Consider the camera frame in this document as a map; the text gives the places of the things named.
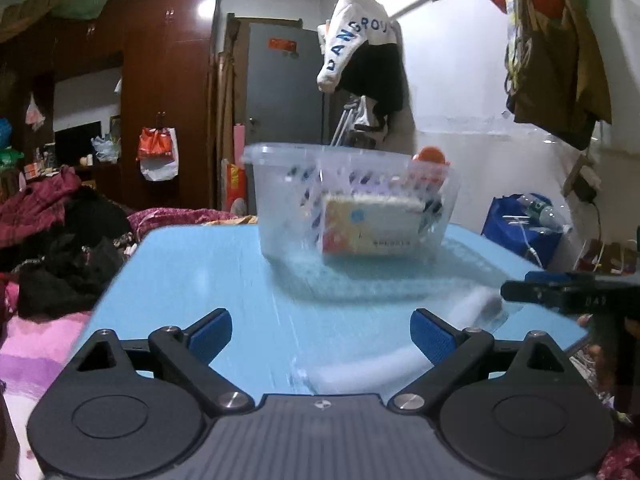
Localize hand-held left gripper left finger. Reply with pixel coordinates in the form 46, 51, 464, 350
75, 308, 254, 416

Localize maroon plaid blanket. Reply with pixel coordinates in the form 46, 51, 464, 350
0, 164, 85, 248

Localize brown wooden wardrobe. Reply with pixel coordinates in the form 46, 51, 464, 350
0, 0, 222, 212

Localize white printed hoodie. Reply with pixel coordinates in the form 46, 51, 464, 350
316, 0, 402, 93

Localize white cable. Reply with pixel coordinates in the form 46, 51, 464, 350
502, 215, 546, 267

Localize wall power adapter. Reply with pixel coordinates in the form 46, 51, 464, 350
564, 154, 604, 207

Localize orange hanging bag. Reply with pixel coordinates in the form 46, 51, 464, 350
136, 126, 179, 182

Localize orange ball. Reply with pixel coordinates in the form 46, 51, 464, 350
409, 147, 449, 187

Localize black hanging garment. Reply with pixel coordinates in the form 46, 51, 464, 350
334, 42, 407, 117

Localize black television screen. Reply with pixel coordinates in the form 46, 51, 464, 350
53, 121, 110, 162

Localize white medicine box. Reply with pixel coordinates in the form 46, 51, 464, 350
319, 194, 427, 257

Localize clear plastic water bottle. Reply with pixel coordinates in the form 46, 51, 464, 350
516, 193, 574, 235

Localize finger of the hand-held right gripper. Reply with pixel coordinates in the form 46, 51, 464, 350
500, 281, 567, 314
524, 270, 571, 285

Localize white pink plastic bag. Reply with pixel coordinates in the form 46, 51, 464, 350
24, 94, 47, 132

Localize clear white plastic bag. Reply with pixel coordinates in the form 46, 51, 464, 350
90, 134, 122, 164

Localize brown hanging clothes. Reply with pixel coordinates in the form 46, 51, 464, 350
482, 0, 614, 152

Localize white plastic basket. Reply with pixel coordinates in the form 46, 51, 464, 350
242, 143, 462, 262

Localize blue tote bag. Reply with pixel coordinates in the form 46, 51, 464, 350
481, 193, 564, 269

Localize grey door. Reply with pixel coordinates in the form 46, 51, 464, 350
244, 22, 332, 147

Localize pile of black clothes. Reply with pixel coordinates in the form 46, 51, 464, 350
14, 186, 136, 320

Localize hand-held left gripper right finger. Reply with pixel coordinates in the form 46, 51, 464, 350
387, 308, 568, 416

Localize metal crutches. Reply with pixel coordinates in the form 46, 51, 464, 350
329, 102, 363, 149

